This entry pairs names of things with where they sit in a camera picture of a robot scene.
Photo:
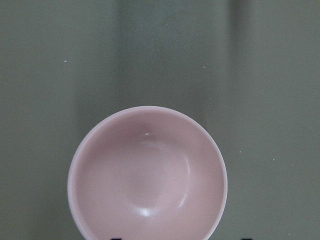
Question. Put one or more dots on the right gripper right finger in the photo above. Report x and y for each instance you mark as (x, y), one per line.
(243, 238)

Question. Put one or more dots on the small pink bowl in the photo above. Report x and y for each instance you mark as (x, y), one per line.
(147, 173)

